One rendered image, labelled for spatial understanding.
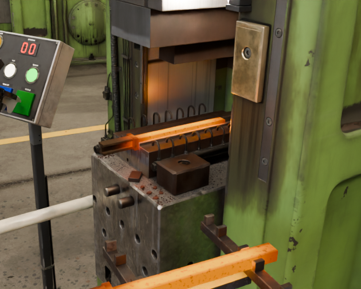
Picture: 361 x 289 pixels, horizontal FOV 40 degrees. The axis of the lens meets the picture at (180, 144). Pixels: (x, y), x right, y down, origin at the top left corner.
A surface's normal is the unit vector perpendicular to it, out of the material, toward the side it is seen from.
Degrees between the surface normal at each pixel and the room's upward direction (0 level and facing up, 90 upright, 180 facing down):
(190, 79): 90
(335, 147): 89
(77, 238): 0
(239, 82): 90
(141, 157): 90
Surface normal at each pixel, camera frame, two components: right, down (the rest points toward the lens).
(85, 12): 0.33, 0.32
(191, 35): 0.58, 0.33
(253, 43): -0.82, 0.20
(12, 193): 0.04, -0.92
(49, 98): 0.87, 0.22
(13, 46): -0.41, -0.18
